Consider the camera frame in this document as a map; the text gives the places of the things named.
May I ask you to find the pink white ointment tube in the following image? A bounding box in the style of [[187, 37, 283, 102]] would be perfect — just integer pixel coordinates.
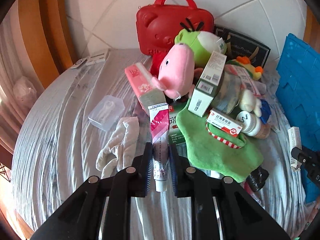
[[148, 103, 169, 192]]

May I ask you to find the clear plastic box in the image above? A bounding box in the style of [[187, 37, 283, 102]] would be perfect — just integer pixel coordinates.
[[88, 95, 125, 132]]

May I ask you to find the blue white medicine box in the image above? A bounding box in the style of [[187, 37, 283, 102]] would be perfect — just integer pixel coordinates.
[[287, 127, 302, 172]]

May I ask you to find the green cloth plush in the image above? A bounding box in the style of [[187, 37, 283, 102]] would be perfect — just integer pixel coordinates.
[[176, 101, 264, 183]]

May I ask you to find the white glove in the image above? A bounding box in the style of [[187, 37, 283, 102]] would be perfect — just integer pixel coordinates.
[[95, 116, 139, 179]]

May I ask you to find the white cap pill bottle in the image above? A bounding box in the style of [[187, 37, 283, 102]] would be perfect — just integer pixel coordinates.
[[236, 111, 271, 139]]

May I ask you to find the red white medicine box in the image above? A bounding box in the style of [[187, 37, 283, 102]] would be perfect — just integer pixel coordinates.
[[207, 109, 242, 137]]

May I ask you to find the blue plastic crate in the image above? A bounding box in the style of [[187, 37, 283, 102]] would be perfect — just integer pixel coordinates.
[[275, 32, 320, 204]]

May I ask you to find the white blue small plush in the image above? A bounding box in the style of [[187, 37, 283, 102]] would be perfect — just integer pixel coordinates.
[[238, 89, 272, 124]]

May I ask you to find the white green medicine box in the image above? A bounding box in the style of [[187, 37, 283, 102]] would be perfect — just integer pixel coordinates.
[[188, 51, 227, 117]]

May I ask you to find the round tape tin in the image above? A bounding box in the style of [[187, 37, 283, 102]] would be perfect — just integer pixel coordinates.
[[210, 72, 241, 114]]

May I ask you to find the yellow orange duck plush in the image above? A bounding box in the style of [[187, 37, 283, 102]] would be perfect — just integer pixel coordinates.
[[232, 56, 264, 81]]

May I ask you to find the pink pig plush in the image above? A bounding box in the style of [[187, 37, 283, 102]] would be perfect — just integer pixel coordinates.
[[151, 43, 195, 100]]

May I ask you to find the white remote control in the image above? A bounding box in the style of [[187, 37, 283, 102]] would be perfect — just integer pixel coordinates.
[[70, 57, 87, 69]]

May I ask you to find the dark green gift box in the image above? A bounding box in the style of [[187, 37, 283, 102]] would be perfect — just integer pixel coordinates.
[[213, 25, 271, 68]]

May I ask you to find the green frog plush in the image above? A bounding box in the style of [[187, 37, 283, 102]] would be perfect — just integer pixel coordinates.
[[175, 29, 227, 68]]

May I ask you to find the plastic bag on floor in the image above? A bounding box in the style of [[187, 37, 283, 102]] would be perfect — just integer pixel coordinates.
[[13, 76, 37, 109]]

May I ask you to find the red bear suitcase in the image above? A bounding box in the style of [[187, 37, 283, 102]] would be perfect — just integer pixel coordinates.
[[136, 0, 214, 76]]

